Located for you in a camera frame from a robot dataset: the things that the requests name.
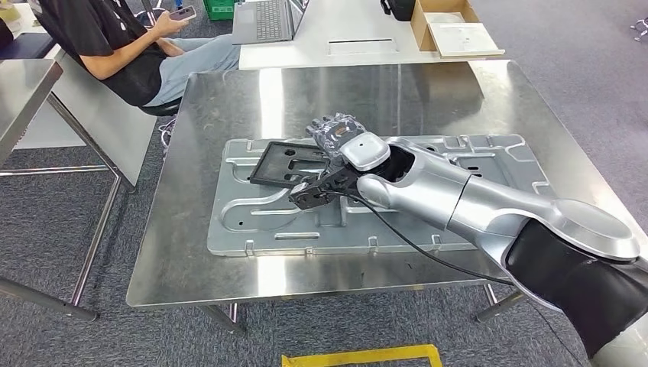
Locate black bag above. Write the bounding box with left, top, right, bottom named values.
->
left=381, top=0, right=417, bottom=22

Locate smartphone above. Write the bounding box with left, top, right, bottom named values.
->
left=168, top=5, right=197, bottom=22

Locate black plastic plate frame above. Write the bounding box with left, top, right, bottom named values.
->
left=248, top=141, right=335, bottom=191

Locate grey laptop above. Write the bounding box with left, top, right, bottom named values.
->
left=232, top=0, right=309, bottom=47

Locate white flat box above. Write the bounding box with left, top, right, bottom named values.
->
left=427, top=21, right=506, bottom=58

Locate brown cardboard box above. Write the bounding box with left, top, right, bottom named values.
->
left=410, top=0, right=506, bottom=59

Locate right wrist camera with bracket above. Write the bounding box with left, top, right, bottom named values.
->
left=288, top=164, right=363, bottom=211

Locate stamped sheet metal panel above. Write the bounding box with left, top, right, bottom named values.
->
left=206, top=133, right=556, bottom=258

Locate yellow floor tape outline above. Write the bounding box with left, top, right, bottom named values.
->
left=280, top=344, right=444, bottom=367

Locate person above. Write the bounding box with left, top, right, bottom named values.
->
left=28, top=0, right=241, bottom=109

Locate stainless steel side table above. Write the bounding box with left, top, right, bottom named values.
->
left=0, top=58, right=138, bottom=323

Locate black chair seat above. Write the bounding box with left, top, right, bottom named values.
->
left=138, top=99, right=182, bottom=119

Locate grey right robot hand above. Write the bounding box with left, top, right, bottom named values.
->
left=305, top=112, right=368, bottom=162

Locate white panel board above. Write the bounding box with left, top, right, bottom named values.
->
left=47, top=47, right=159, bottom=188

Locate thin black floor cable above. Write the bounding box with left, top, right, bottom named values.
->
left=526, top=298, right=588, bottom=367

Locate green plastic crate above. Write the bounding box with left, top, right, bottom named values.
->
left=203, top=0, right=239, bottom=22

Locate stainless steel workbench table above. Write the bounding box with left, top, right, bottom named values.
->
left=125, top=60, right=648, bottom=336

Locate person's hand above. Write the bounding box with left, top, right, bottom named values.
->
left=151, top=10, right=191, bottom=39

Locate white desk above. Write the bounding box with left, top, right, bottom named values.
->
left=238, top=0, right=507, bottom=71

